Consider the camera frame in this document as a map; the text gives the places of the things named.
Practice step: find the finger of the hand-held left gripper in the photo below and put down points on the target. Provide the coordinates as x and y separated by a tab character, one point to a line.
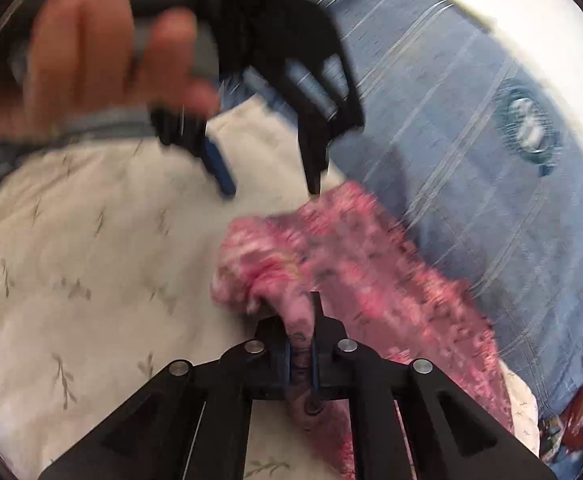
219	167
316	110

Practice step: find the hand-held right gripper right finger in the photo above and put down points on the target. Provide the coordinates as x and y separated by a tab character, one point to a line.
315	365

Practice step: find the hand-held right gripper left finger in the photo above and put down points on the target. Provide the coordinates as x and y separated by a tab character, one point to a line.
287	365

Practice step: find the pink floral shirt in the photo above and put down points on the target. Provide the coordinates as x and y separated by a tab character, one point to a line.
371	285

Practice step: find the person's left hand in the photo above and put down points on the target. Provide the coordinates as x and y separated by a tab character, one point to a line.
71	60

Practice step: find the cream leaf-print bed sheet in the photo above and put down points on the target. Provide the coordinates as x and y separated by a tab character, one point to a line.
96	260

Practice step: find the red plastic bag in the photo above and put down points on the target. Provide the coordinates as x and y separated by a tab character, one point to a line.
579	415

